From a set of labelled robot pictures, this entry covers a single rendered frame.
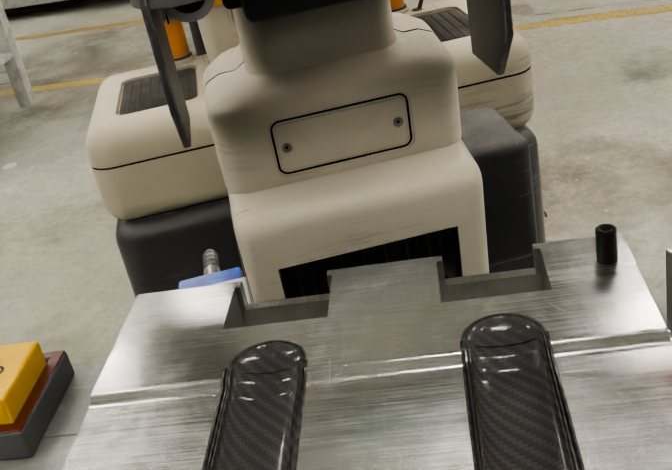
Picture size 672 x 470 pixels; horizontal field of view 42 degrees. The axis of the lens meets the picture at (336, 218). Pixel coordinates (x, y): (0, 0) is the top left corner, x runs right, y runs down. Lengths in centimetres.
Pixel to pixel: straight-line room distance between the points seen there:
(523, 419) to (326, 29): 47
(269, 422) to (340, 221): 39
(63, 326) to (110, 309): 12
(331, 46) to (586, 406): 48
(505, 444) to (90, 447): 18
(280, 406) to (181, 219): 70
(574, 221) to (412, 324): 192
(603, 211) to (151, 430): 204
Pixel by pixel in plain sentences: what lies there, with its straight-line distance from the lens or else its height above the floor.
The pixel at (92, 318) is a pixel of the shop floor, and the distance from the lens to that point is 235.
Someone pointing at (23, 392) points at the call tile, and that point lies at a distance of 58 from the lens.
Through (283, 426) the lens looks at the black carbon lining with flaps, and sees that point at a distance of 39.
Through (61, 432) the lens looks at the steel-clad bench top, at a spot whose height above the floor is 80.
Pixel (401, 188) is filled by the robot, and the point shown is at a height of 80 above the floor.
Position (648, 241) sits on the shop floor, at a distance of 223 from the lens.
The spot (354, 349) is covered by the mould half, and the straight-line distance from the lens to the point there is 41.
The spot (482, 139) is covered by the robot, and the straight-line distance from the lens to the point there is 95.
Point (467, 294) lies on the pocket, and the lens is 47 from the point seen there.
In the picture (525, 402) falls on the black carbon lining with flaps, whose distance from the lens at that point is 38.
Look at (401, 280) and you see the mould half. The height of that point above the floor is 89.
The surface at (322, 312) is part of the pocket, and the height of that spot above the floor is 87.
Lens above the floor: 112
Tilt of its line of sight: 27 degrees down
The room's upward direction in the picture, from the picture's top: 12 degrees counter-clockwise
